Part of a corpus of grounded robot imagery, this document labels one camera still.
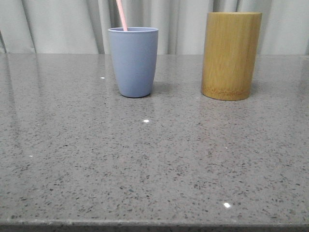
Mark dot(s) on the blue plastic cup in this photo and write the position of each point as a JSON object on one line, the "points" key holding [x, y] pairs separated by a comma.
{"points": [[134, 54]]}

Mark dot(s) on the bamboo wooden cup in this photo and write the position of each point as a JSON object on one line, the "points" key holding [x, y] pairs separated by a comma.
{"points": [[229, 55]]}

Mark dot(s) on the grey curtain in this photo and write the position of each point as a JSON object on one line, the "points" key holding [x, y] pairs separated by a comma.
{"points": [[80, 26]]}

